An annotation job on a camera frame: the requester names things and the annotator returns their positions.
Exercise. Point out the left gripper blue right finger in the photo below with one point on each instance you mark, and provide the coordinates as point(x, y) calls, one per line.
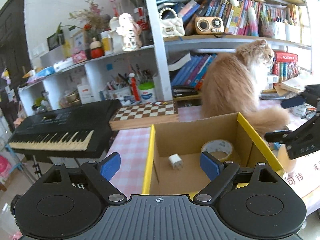
point(221, 177)

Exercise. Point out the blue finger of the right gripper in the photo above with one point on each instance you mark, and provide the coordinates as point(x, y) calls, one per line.
point(276, 136)
point(292, 102)

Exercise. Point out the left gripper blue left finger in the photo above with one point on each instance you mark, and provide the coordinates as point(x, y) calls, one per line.
point(98, 176)

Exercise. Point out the yellow tape roll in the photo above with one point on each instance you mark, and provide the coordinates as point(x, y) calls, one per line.
point(220, 149)

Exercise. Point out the white power adapter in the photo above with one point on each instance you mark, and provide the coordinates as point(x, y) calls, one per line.
point(176, 162)

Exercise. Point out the pink plush pig toy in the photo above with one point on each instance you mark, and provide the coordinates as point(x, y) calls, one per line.
point(284, 159)

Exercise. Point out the stack of papers and books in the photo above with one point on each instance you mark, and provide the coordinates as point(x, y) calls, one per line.
point(294, 85)

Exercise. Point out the pink checkered tablecloth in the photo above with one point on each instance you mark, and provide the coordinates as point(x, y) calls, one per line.
point(132, 145)

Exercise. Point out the black electronic keyboard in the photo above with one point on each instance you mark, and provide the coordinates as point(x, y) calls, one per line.
point(75, 132)

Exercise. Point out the red box on books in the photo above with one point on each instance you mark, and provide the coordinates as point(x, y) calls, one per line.
point(285, 57)

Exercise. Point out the yellow cardboard box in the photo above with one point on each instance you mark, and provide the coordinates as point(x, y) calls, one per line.
point(186, 139)

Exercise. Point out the orange fluffy cat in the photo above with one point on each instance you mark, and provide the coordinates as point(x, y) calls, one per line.
point(233, 84)

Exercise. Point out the wooden chess board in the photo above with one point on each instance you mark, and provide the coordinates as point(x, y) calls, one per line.
point(144, 115)

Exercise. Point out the white green lid jar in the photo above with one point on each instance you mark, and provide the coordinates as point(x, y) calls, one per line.
point(147, 92)

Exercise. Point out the red round doll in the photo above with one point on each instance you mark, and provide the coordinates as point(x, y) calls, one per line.
point(96, 49)

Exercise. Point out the retro wooden radio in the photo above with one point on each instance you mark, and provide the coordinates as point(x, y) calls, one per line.
point(209, 25)

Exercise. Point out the white wooden bookshelf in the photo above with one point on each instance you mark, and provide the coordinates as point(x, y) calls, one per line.
point(43, 16)

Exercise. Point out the rabbit figurine doll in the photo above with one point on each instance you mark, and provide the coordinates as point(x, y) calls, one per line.
point(130, 31)

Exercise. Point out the white quilted handbag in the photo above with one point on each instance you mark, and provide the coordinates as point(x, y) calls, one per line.
point(171, 27)

